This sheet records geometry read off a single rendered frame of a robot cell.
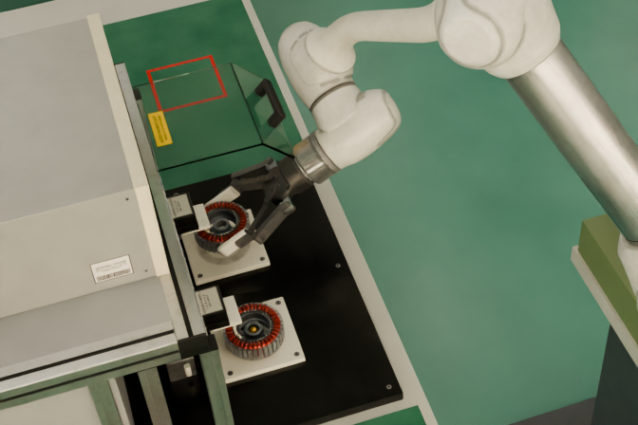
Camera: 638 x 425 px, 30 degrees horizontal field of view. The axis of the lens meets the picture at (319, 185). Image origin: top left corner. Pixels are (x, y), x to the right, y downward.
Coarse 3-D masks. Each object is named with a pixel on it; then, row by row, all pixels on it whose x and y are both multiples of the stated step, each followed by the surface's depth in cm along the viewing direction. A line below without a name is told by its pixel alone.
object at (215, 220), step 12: (216, 204) 235; (228, 204) 235; (216, 216) 235; (228, 216) 235; (240, 216) 232; (216, 228) 232; (228, 228) 232; (240, 228) 230; (204, 240) 229; (216, 240) 229
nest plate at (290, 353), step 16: (272, 304) 226; (288, 320) 223; (288, 336) 220; (224, 352) 219; (272, 352) 218; (288, 352) 218; (224, 368) 216; (240, 368) 216; (256, 368) 216; (272, 368) 216
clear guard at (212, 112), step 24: (192, 72) 230; (216, 72) 230; (240, 72) 231; (144, 96) 226; (168, 96) 226; (192, 96) 226; (216, 96) 225; (240, 96) 225; (264, 96) 231; (144, 120) 222; (168, 120) 221; (192, 120) 221; (216, 120) 220; (240, 120) 220; (264, 120) 223; (168, 144) 217; (192, 144) 216; (216, 144) 216; (240, 144) 216; (264, 144) 216; (288, 144) 222; (168, 168) 213
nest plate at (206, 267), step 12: (252, 216) 242; (192, 240) 238; (192, 252) 236; (204, 252) 236; (216, 252) 236; (240, 252) 235; (252, 252) 235; (264, 252) 235; (192, 264) 234; (204, 264) 234; (216, 264) 234; (228, 264) 233; (240, 264) 233; (252, 264) 233; (264, 264) 233; (204, 276) 232; (216, 276) 232; (228, 276) 233
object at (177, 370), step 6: (180, 360) 213; (186, 360) 213; (192, 360) 214; (168, 366) 213; (174, 366) 213; (180, 366) 214; (192, 366) 215; (168, 372) 214; (174, 372) 215; (180, 372) 215; (192, 372) 216; (174, 378) 216; (180, 378) 216
